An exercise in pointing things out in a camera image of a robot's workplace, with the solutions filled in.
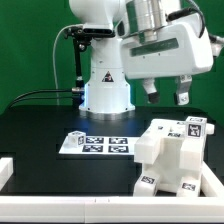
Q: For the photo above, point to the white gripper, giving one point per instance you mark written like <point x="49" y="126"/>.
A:
<point x="178" y="51"/>

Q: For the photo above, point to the white long side rail front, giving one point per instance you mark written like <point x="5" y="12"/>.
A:
<point x="148" y="147"/>

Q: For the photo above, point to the white long side rail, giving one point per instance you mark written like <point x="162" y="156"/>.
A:
<point x="191" y="154"/>
<point x="148" y="147"/>

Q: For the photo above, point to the white long side rail back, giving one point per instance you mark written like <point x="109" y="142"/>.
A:
<point x="191" y="154"/>

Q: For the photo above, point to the white chair seat block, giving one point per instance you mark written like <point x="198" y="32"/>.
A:
<point x="167" y="164"/>

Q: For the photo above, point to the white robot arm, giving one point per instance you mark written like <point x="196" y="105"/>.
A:
<point x="139" y="39"/>

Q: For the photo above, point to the white flat back panel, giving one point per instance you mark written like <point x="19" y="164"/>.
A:
<point x="101" y="145"/>

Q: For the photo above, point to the white left fence block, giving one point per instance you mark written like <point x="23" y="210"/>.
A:
<point x="6" y="170"/>

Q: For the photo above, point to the black camera on stand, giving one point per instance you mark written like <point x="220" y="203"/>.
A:
<point x="82" y="38"/>

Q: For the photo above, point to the white right fence rail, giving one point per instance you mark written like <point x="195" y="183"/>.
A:
<point x="211" y="186"/>

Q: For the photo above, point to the white fence rail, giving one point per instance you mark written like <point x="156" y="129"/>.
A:
<point x="211" y="186"/>
<point x="111" y="209"/>

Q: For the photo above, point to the white front fence rail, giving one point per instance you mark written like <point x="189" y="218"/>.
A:
<point x="111" y="209"/>

